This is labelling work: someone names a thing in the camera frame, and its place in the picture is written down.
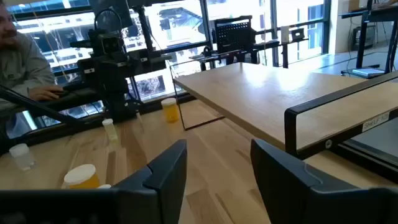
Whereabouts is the green translucent medicine bottle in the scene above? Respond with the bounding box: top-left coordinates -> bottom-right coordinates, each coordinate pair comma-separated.
101,118 -> 119,144

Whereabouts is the dark computer box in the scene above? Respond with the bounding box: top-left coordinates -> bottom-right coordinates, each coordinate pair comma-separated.
351,24 -> 377,52

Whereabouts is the person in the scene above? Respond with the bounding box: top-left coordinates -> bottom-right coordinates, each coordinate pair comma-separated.
0,2 -> 65,131

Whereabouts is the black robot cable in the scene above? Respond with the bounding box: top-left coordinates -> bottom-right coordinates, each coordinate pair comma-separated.
93,8 -> 123,32

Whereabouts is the clear medicine bottle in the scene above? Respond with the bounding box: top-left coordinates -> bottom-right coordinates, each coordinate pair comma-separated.
8,142 -> 37,172

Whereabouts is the orange medicine bottle white cap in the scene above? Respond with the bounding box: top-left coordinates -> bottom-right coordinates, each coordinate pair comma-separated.
160,97 -> 180,124

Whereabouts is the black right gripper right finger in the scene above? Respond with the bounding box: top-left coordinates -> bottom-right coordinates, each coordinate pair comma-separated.
250,138 -> 398,224

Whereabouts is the black standing desk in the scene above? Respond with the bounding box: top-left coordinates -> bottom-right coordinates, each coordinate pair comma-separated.
340,0 -> 398,76

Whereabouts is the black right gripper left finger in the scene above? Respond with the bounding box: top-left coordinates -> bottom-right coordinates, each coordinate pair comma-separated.
0,139 -> 188,224

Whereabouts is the wooden shelf black metal frame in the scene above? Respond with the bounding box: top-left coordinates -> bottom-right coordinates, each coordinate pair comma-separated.
169,55 -> 398,160

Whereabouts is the black background desk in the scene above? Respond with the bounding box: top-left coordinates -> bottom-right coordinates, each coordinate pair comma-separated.
189,39 -> 309,70

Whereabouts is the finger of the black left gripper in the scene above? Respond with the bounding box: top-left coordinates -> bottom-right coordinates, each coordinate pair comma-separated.
99,62 -> 116,94
114,61 -> 132,94

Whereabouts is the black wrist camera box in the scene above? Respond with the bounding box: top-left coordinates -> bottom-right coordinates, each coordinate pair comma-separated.
88,29 -> 126,57

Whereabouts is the white shelf label sticker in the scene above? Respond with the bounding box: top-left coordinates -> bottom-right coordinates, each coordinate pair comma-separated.
361,112 -> 391,133

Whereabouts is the black perforated panel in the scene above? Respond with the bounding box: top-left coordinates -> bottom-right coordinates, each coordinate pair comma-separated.
213,15 -> 254,54

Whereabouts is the wide orange medicine bottle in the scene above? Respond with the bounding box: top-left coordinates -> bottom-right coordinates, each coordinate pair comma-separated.
61,164 -> 101,190

